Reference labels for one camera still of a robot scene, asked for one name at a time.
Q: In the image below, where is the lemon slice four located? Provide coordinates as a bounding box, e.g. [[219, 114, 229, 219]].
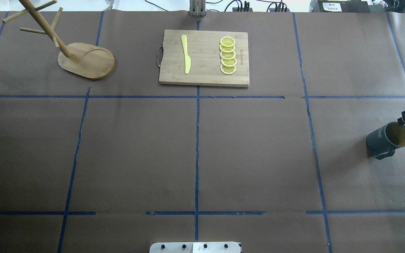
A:
[[220, 58, 237, 67]]

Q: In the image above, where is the lemon slice three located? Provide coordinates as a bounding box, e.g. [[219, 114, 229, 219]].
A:
[[220, 51, 236, 60]]

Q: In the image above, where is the lemon slice two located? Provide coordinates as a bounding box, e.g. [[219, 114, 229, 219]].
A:
[[219, 45, 235, 53]]

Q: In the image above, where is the white mounting pillar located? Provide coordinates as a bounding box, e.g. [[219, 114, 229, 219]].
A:
[[149, 241, 242, 253]]

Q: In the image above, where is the black box with label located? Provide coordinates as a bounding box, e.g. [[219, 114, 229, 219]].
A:
[[311, 0, 370, 13]]

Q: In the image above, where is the wooden cup rack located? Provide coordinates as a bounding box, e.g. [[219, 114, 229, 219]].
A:
[[2, 0, 115, 80]]

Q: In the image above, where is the bamboo cutting board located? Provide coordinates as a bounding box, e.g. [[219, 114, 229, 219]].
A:
[[159, 30, 250, 87]]

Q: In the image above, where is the yellow plastic knife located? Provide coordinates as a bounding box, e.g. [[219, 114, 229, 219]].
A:
[[181, 34, 191, 74]]

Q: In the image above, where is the dark blue mug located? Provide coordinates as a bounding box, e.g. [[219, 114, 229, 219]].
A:
[[365, 122, 405, 160]]

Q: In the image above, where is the aluminium frame post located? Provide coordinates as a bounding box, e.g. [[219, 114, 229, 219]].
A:
[[189, 0, 207, 17]]

